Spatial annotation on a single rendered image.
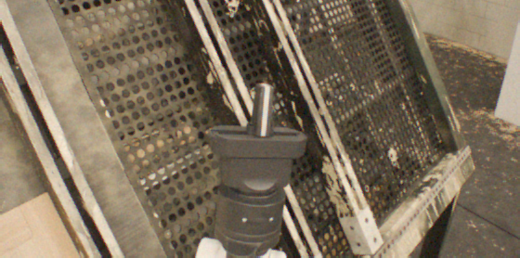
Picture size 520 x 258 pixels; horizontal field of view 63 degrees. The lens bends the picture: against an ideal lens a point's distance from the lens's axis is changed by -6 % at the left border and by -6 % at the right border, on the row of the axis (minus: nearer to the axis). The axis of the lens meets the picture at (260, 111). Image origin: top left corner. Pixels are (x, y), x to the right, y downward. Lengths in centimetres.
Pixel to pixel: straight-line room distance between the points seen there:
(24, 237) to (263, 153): 50
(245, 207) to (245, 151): 7
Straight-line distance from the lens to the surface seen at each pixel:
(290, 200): 112
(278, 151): 55
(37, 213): 90
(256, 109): 55
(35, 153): 86
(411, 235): 155
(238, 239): 58
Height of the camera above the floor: 188
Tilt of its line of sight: 29 degrees down
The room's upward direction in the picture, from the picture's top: straight up
